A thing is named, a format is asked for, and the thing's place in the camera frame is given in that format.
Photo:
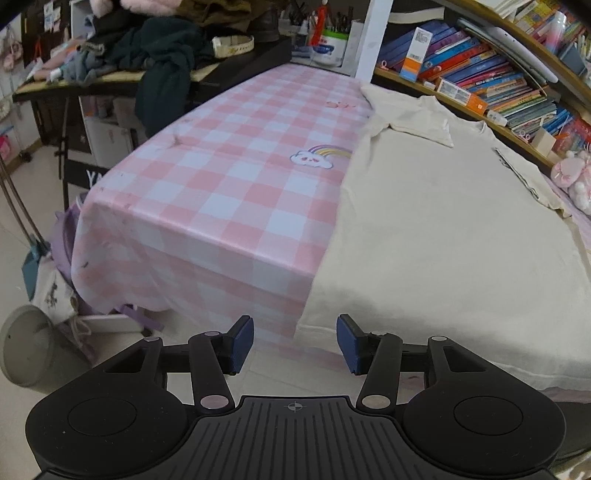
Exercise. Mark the white charger block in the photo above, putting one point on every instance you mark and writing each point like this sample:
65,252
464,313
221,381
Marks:
497,118

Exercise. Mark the grey waste bin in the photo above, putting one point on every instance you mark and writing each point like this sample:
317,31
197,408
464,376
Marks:
36,355

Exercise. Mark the dark green garment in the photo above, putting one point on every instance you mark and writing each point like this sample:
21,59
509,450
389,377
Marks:
166,50

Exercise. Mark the white orange Usmile box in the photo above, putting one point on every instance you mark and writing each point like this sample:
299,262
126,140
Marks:
416,54

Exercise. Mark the flat white orange box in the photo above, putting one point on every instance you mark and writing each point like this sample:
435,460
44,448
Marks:
465,98

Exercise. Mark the row of colourful books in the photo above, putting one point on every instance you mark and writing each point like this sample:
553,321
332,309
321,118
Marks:
511,79

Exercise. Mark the white green pen tub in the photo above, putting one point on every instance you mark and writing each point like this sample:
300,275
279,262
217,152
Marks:
331,48

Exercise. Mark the white wristwatch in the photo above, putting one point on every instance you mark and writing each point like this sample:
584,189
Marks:
231,46

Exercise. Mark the cream white t-shirt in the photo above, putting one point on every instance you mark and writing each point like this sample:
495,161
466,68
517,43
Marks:
444,231

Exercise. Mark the wooden bookshelf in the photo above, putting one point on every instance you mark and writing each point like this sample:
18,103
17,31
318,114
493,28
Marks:
558,31

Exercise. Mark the white pink bunny plush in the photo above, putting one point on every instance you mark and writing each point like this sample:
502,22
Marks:
573,175

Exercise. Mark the small beige desk box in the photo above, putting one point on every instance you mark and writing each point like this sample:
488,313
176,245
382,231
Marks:
543,142

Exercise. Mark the pink checkered cartoon tablecloth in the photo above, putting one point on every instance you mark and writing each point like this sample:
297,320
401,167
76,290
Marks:
230,209

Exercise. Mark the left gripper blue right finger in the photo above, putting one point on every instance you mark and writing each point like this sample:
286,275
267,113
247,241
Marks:
378,358

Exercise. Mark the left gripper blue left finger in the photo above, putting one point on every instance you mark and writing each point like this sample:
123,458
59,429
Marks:
213,356

